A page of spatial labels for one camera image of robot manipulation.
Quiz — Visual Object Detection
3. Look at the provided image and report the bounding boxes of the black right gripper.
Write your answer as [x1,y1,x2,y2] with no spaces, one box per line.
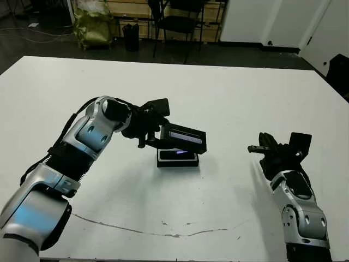
[247,132,305,181]

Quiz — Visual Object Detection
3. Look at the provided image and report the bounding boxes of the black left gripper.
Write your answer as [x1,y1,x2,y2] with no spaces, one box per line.
[121,105,171,150]

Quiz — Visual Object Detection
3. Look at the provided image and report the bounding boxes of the black box lid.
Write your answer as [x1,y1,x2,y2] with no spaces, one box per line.
[160,121,207,155]

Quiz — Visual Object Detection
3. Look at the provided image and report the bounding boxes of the black box with white insert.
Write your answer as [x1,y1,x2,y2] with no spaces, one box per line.
[157,148,200,168]

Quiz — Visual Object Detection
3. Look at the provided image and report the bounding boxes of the black padded chair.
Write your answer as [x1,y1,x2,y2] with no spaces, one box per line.
[326,53,349,103]

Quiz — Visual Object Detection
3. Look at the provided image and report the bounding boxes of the small black bin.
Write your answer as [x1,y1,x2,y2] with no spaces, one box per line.
[122,23,140,52]

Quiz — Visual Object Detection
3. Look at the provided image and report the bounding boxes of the black mesh office chair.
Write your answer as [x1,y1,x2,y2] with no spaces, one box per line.
[157,0,205,65]

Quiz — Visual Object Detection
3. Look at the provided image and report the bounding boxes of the yellow-green sack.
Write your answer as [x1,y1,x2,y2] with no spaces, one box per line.
[73,4,115,51]

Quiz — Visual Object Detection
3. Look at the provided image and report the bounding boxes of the black folding chair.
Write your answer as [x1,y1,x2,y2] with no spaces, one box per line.
[148,0,166,58]

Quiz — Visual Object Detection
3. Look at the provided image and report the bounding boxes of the stacked wooden crates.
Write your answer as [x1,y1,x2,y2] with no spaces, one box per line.
[105,0,227,43]

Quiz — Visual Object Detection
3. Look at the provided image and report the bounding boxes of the white door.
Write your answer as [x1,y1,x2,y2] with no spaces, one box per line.
[299,0,349,79]

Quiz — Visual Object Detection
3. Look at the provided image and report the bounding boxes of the clear plastic bag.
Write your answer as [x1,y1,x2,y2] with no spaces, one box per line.
[77,0,106,13]

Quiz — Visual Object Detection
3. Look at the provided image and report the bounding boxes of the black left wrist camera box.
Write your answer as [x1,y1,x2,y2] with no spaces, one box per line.
[144,98,171,118]

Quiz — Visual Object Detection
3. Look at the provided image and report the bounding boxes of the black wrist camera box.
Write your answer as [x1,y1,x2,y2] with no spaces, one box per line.
[288,132,313,158]
[144,98,171,118]

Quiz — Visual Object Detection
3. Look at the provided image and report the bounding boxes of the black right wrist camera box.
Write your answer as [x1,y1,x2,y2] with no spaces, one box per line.
[288,132,313,158]

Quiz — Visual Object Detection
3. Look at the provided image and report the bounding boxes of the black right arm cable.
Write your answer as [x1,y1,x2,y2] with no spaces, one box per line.
[298,163,314,197]

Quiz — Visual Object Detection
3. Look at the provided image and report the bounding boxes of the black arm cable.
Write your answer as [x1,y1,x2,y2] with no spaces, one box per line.
[20,97,142,186]
[298,163,314,197]

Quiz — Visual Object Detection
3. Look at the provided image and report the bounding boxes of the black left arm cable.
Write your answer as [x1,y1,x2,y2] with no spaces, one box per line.
[20,97,142,186]

